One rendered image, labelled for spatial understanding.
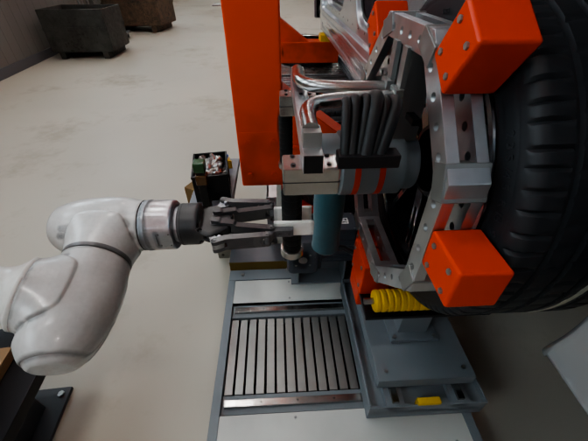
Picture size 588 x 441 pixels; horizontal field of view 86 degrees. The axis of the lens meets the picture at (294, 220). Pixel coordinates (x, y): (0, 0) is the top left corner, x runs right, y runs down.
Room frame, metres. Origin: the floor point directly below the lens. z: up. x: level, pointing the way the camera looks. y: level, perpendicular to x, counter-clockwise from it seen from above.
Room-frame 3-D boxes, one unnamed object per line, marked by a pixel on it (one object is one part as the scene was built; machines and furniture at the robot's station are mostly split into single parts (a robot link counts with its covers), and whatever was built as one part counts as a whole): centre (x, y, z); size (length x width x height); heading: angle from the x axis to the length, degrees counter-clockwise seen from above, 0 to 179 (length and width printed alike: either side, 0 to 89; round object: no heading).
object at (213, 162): (1.14, 0.34, 0.51); 0.20 x 0.14 x 0.13; 11
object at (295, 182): (0.45, -0.03, 0.93); 0.09 x 0.05 x 0.05; 93
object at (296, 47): (3.07, -0.12, 0.69); 0.52 x 0.17 x 0.35; 93
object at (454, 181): (0.63, -0.22, 0.85); 0.54 x 0.07 x 0.54; 3
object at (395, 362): (0.64, -0.39, 0.32); 0.40 x 0.30 x 0.28; 3
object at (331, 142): (0.63, -0.15, 0.85); 0.21 x 0.14 x 0.14; 93
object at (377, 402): (0.64, -0.39, 0.13); 0.50 x 0.36 x 0.10; 3
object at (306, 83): (0.72, -0.09, 1.03); 0.19 x 0.18 x 0.11; 93
